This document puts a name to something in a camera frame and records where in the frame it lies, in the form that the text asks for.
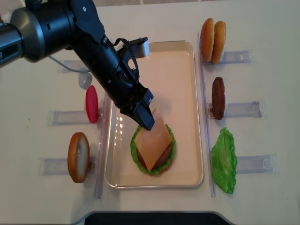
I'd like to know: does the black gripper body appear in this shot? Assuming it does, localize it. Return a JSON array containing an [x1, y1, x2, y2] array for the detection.
[[72, 35, 149, 112]]

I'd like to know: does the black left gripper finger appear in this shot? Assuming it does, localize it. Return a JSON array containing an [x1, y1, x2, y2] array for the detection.
[[135, 102, 155, 130]]

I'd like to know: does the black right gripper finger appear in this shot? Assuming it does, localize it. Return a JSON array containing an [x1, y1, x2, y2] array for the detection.
[[120, 108, 140, 125]]

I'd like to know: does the yellow cheese slice front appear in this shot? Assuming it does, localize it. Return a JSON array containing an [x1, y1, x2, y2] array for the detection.
[[134, 108, 172, 171]]

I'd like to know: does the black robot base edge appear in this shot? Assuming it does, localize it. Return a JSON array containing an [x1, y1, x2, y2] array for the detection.
[[70, 211, 233, 225]]

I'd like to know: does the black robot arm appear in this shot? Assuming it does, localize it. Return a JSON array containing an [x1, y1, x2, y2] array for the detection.
[[0, 0, 154, 130]]

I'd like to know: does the red tomato slice standing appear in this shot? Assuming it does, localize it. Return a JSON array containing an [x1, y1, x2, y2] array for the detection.
[[85, 85, 98, 123]]

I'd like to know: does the lettuce leaf on burger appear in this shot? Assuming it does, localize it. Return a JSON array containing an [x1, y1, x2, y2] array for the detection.
[[130, 124, 176, 174]]

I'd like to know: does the meat patty on burger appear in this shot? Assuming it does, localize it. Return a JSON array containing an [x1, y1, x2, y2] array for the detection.
[[136, 144, 172, 169]]

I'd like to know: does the tomato slice on burger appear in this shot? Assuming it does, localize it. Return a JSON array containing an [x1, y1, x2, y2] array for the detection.
[[137, 154, 174, 170]]

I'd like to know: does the clear tomato holder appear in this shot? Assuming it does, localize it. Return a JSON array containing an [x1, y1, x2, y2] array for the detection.
[[46, 110, 91, 126]]

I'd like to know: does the standing meat patty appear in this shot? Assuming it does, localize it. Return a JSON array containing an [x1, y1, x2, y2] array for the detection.
[[212, 77, 226, 120]]

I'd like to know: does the standing green lettuce leaf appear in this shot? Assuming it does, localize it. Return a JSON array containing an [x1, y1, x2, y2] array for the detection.
[[211, 127, 238, 194]]

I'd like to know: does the clear lettuce holder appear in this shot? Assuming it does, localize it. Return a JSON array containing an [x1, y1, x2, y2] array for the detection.
[[237, 154, 279, 174]]

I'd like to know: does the white rectangular tray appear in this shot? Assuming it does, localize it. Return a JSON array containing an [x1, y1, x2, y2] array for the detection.
[[105, 41, 203, 188]]

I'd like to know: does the standing bun half left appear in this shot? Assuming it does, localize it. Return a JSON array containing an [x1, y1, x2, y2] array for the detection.
[[67, 132, 90, 183]]

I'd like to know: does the standing bun half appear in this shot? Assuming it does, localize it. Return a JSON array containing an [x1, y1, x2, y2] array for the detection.
[[67, 132, 90, 183], [200, 18, 215, 62], [211, 21, 226, 64]]

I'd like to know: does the clear left bun holder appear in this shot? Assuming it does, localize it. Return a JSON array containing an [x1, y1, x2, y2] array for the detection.
[[39, 157, 98, 176]]

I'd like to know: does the clear bun holder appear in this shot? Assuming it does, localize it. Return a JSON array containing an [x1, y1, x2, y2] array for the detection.
[[202, 49, 255, 65], [39, 157, 98, 176]]

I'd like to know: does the far standing bun half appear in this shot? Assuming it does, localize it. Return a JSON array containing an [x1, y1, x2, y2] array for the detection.
[[200, 18, 215, 62]]

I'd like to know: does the near standing bun half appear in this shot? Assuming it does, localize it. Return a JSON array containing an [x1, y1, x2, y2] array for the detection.
[[211, 21, 226, 64]]

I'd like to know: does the clear patty holder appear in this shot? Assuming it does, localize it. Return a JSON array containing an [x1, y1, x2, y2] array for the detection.
[[207, 101, 267, 119]]

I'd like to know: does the clear bun holder right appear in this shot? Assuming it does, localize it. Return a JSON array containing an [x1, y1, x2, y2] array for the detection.
[[202, 49, 255, 65]]

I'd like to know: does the clear left long rail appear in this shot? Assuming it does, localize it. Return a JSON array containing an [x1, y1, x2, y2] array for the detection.
[[94, 94, 111, 199]]

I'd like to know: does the clear long rail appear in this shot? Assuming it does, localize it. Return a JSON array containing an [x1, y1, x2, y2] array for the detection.
[[94, 94, 111, 199], [197, 32, 216, 197]]

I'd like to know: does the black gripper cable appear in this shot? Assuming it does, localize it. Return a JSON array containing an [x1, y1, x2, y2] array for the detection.
[[112, 38, 140, 83]]

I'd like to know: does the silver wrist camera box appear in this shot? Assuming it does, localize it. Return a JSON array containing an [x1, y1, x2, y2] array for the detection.
[[128, 37, 150, 59]]

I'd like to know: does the clear right long rail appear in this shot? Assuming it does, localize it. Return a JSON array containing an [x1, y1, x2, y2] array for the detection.
[[197, 32, 216, 197]]

